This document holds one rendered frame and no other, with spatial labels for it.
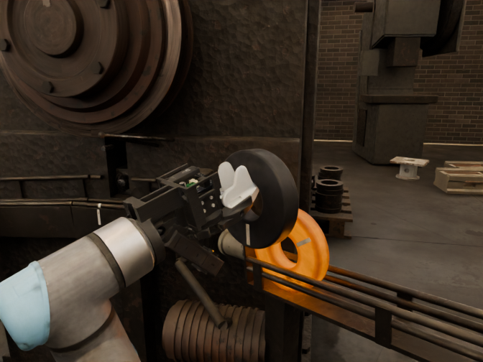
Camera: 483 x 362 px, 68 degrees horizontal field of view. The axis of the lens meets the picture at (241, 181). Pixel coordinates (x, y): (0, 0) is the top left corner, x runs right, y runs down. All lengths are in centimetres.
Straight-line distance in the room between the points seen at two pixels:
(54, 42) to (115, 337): 58
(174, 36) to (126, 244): 51
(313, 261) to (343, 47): 637
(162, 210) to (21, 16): 58
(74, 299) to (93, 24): 55
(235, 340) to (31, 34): 73
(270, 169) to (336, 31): 644
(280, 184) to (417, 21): 456
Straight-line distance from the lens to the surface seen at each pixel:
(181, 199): 45
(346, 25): 693
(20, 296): 41
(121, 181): 103
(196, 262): 50
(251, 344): 78
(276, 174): 50
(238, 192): 51
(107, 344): 44
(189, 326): 80
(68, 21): 82
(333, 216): 250
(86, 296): 41
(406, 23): 494
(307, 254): 63
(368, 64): 481
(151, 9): 82
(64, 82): 83
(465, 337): 53
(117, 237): 42
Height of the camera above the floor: 100
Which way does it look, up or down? 15 degrees down
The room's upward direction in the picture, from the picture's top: straight up
